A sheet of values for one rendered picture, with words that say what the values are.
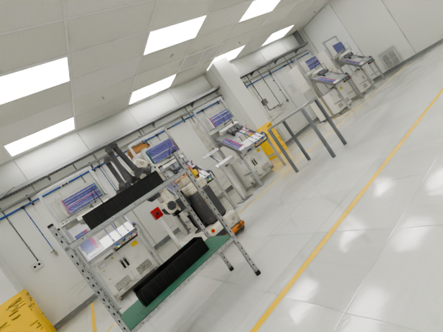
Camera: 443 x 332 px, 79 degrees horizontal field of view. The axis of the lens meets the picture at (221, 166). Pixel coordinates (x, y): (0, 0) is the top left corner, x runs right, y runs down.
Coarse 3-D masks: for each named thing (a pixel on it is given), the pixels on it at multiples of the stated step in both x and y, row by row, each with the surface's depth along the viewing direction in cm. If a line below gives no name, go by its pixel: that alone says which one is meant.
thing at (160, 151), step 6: (168, 138) 479; (162, 144) 468; (168, 144) 473; (174, 144) 478; (150, 150) 456; (156, 150) 460; (162, 150) 465; (168, 150) 470; (150, 156) 453; (156, 156) 458; (162, 156) 462; (156, 162) 455
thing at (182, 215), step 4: (208, 184) 471; (180, 208) 437; (172, 216) 484; (180, 216) 451; (184, 216) 437; (176, 220) 479; (184, 220) 447; (176, 224) 492; (180, 224) 474; (188, 224) 442; (180, 228) 487; (188, 228) 453; (192, 228) 438; (184, 232) 482
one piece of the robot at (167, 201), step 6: (156, 168) 303; (144, 174) 297; (162, 192) 306; (168, 192) 304; (162, 198) 300; (168, 198) 303; (174, 198) 306; (162, 204) 299; (168, 204) 301; (174, 204) 303; (168, 210) 299; (174, 210) 302
